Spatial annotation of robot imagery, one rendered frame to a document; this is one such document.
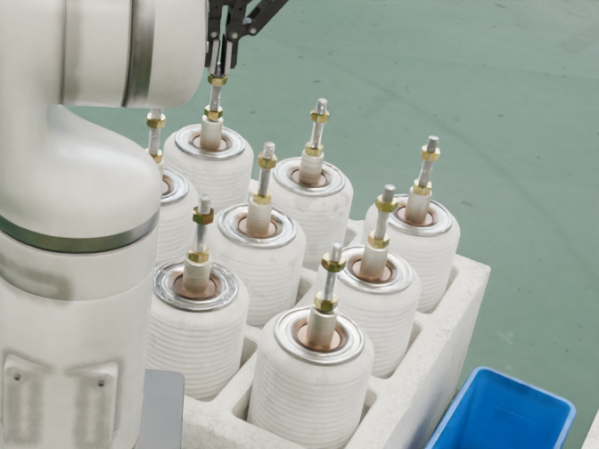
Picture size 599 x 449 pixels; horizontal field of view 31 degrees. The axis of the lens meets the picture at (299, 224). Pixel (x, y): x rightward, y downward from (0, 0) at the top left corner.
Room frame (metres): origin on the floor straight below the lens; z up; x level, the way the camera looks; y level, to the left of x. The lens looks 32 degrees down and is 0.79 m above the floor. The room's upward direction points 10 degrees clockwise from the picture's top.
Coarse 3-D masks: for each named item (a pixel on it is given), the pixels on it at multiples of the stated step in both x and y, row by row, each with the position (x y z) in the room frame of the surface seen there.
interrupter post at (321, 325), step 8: (312, 304) 0.71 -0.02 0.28; (312, 312) 0.70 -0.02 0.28; (320, 312) 0.70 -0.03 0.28; (328, 312) 0.70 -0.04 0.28; (336, 312) 0.71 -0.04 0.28; (312, 320) 0.70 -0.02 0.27; (320, 320) 0.70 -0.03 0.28; (328, 320) 0.70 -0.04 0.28; (312, 328) 0.70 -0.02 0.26; (320, 328) 0.70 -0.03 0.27; (328, 328) 0.70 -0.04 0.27; (312, 336) 0.70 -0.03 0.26; (320, 336) 0.70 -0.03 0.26; (328, 336) 0.70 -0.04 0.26; (320, 344) 0.70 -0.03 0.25
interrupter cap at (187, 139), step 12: (180, 132) 1.02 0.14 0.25; (192, 132) 1.02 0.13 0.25; (228, 132) 1.04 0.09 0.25; (180, 144) 0.99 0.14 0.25; (192, 144) 0.99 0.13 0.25; (228, 144) 1.01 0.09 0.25; (240, 144) 1.01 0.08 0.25; (192, 156) 0.97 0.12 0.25; (204, 156) 0.97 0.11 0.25; (216, 156) 0.98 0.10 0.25; (228, 156) 0.98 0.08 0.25
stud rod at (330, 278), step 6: (336, 246) 0.71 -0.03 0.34; (342, 246) 0.71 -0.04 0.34; (330, 252) 0.71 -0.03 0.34; (336, 252) 0.70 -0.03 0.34; (330, 258) 0.71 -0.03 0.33; (336, 258) 0.70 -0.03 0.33; (324, 276) 0.71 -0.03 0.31; (330, 276) 0.70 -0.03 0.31; (336, 276) 0.71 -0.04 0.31; (324, 282) 0.71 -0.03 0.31; (330, 282) 0.70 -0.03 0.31; (324, 288) 0.70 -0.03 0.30; (330, 288) 0.70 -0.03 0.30; (324, 294) 0.70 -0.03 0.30; (330, 294) 0.71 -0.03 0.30
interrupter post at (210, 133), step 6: (204, 120) 1.00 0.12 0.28; (210, 120) 1.00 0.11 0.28; (216, 120) 1.00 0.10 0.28; (222, 120) 1.01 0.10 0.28; (204, 126) 1.00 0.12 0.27; (210, 126) 1.00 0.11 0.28; (216, 126) 1.00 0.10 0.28; (222, 126) 1.01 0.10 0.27; (204, 132) 1.00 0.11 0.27; (210, 132) 1.00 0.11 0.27; (216, 132) 1.00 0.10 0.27; (204, 138) 1.00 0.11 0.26; (210, 138) 1.00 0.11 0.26; (216, 138) 1.00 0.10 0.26; (204, 144) 1.00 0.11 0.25; (210, 144) 1.00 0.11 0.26; (216, 144) 1.00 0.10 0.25
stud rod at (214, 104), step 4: (220, 64) 1.01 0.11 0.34; (220, 68) 1.00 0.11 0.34; (216, 72) 1.00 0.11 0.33; (220, 72) 1.00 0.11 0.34; (216, 76) 1.00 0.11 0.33; (220, 76) 1.01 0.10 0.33; (212, 88) 1.01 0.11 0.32; (216, 88) 1.00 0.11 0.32; (220, 88) 1.01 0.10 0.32; (212, 92) 1.01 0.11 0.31; (216, 92) 1.00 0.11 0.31; (220, 92) 1.01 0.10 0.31; (212, 96) 1.00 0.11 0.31; (216, 96) 1.00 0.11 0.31; (212, 100) 1.00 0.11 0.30; (216, 100) 1.00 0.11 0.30; (212, 104) 1.00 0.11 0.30; (216, 104) 1.01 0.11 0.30; (212, 108) 1.00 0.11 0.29; (216, 108) 1.00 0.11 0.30
